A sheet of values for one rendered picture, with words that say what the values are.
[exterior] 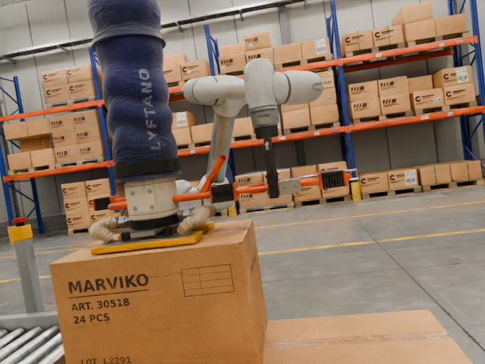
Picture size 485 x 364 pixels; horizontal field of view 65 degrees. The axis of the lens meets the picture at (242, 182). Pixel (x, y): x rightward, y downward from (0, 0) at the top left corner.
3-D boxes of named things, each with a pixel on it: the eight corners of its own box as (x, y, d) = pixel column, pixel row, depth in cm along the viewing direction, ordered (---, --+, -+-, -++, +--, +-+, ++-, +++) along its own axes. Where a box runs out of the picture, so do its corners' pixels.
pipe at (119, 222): (92, 242, 119) (89, 224, 119) (125, 227, 144) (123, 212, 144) (195, 230, 115) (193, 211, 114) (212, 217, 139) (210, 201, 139)
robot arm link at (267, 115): (247, 109, 118) (250, 128, 119) (276, 104, 117) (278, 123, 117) (251, 112, 127) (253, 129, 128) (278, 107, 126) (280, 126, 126)
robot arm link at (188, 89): (190, 74, 159) (219, 75, 165) (176, 76, 174) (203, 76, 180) (192, 106, 162) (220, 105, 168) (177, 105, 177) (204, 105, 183)
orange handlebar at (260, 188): (76, 217, 129) (74, 206, 129) (116, 205, 159) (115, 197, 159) (353, 183, 117) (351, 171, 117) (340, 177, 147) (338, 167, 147)
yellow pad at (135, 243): (90, 255, 117) (87, 239, 117) (105, 247, 127) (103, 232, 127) (195, 243, 113) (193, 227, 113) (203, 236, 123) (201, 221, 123)
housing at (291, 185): (279, 195, 120) (277, 181, 120) (280, 193, 127) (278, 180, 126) (302, 192, 119) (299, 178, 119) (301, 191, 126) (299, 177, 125)
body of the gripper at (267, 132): (255, 128, 127) (259, 155, 128) (252, 126, 119) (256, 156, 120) (278, 125, 126) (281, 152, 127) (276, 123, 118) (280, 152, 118)
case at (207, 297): (69, 389, 118) (47, 263, 115) (123, 330, 157) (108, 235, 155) (260, 375, 111) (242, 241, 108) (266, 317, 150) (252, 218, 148)
